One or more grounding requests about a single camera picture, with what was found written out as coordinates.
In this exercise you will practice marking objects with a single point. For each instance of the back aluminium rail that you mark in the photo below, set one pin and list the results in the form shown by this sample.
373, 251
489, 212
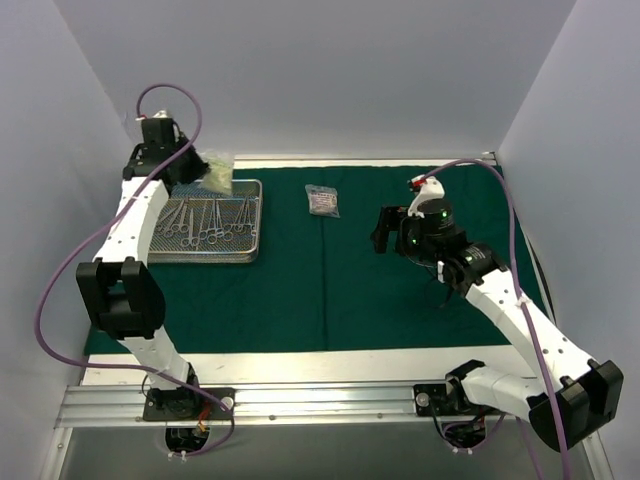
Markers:
322, 160

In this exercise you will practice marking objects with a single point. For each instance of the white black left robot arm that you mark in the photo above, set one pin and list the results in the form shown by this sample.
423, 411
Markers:
120, 295

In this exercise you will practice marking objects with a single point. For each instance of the aluminium frame rail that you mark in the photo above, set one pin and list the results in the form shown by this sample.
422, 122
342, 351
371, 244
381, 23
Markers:
103, 400

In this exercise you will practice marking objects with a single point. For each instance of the steel mesh instrument tray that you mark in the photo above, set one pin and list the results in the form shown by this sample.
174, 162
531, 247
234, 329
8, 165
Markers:
226, 250

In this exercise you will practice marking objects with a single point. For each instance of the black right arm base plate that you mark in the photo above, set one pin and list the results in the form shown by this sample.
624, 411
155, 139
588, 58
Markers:
432, 398

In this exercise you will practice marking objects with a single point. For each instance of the steel forceps clamp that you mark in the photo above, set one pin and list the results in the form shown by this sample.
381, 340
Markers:
194, 227

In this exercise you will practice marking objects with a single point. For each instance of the purple packet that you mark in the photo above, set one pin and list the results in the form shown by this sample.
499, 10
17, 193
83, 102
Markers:
322, 201

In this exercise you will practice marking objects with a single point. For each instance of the steel haemostat clamp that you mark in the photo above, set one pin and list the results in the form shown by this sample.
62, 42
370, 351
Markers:
239, 217

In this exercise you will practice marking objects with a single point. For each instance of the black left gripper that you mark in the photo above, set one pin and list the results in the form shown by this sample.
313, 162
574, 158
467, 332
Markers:
189, 166

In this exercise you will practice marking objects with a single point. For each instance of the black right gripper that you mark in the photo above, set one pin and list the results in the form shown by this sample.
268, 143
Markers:
392, 228

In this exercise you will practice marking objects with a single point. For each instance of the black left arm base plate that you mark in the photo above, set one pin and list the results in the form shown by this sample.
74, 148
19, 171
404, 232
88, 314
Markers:
184, 404

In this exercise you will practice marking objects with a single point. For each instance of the green packet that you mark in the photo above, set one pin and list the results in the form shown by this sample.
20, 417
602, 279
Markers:
219, 177

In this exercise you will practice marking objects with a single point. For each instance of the steel needle holder clamp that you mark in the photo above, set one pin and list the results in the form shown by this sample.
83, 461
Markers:
211, 231

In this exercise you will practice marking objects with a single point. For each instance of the green surgical drape cloth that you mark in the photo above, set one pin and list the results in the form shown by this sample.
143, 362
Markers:
317, 284

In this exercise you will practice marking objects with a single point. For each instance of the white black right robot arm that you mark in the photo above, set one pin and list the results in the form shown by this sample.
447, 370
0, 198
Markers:
569, 392

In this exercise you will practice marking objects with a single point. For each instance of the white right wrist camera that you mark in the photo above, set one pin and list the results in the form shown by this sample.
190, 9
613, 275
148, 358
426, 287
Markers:
425, 188

